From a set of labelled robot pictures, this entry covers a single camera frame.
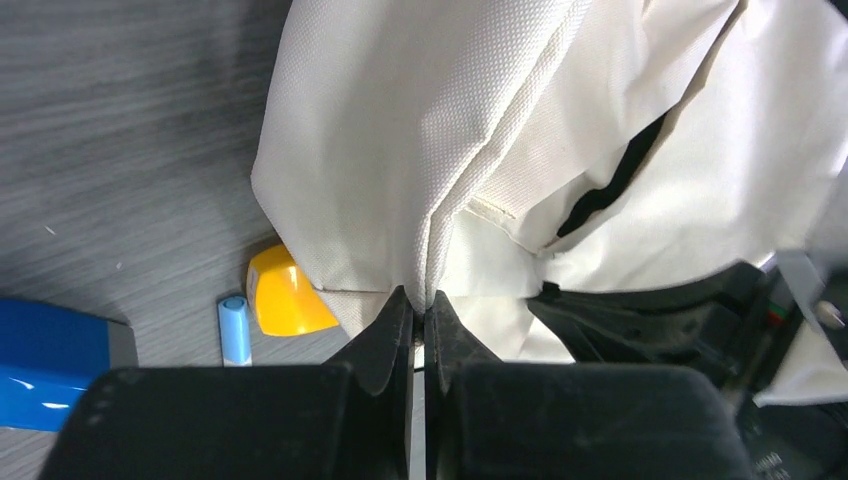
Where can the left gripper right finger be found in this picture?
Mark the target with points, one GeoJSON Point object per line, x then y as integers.
{"type": "Point", "coordinates": [448, 345]}

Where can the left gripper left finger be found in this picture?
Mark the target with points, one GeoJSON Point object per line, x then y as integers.
{"type": "Point", "coordinates": [381, 356]}

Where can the yellow pencil sharpener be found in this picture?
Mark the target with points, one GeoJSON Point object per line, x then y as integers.
{"type": "Point", "coordinates": [281, 297]}

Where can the blue pencil sharpener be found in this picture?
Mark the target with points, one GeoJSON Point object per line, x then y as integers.
{"type": "Point", "coordinates": [49, 356]}

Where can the white marker blue cap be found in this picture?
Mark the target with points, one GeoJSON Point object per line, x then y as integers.
{"type": "Point", "coordinates": [233, 321]}

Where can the beige canvas backpack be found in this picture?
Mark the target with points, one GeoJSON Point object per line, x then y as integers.
{"type": "Point", "coordinates": [484, 148]}

